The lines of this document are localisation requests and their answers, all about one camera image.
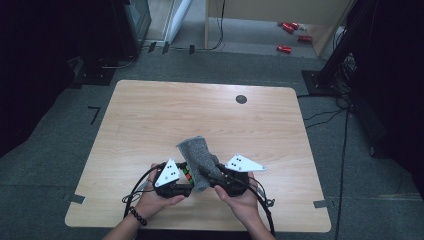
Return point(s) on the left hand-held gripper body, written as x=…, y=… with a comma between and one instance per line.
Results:
x=168, y=176

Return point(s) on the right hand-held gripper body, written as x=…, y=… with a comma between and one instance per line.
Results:
x=238, y=173

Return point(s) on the grey cloth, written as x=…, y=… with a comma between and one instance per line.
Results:
x=200, y=156

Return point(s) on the person's left hand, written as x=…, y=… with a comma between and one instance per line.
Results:
x=151, y=201

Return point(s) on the person's right hand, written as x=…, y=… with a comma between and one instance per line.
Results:
x=241, y=203

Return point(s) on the black round table grommet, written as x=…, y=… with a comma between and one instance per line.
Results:
x=241, y=99

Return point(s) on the grey tape strip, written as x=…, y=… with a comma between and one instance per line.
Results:
x=76, y=198
x=320, y=203

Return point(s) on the black angled floor tape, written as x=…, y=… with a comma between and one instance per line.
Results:
x=96, y=113

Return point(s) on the black floor tape strip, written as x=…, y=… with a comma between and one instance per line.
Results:
x=191, y=49
x=165, y=48
x=151, y=47

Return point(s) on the red can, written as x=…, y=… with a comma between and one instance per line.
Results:
x=288, y=28
x=305, y=38
x=295, y=25
x=284, y=49

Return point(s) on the black stand with base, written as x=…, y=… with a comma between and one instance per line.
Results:
x=330, y=66

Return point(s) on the white board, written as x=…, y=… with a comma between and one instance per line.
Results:
x=176, y=20

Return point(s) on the dark cabinet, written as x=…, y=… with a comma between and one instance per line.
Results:
x=133, y=26

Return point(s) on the black floor base plate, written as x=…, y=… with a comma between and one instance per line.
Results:
x=95, y=75

